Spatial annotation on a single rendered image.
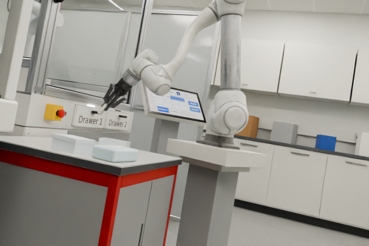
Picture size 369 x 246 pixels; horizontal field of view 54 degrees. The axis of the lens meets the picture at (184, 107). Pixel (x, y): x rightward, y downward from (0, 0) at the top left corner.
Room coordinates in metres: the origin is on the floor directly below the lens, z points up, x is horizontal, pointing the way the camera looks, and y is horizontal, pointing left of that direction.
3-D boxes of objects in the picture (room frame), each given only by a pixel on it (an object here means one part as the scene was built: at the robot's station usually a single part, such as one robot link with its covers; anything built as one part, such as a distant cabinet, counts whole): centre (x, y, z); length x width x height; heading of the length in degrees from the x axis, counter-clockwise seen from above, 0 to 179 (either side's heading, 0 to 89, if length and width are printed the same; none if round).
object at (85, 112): (1.98, 0.50, 0.87); 0.29 x 0.02 x 0.11; 162
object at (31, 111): (2.17, 0.95, 0.87); 1.02 x 0.95 x 0.14; 162
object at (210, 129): (1.96, -0.22, 1.00); 0.18 x 0.16 x 0.22; 5
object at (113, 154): (1.24, 0.21, 0.78); 0.15 x 0.10 x 0.04; 156
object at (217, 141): (1.99, -0.23, 0.86); 0.22 x 0.18 x 0.06; 136
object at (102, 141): (1.65, 0.29, 0.78); 0.12 x 0.08 x 0.04; 84
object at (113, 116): (2.28, 0.41, 0.87); 0.29 x 0.02 x 0.11; 162
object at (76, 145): (1.28, 0.37, 0.79); 0.13 x 0.09 x 0.05; 56
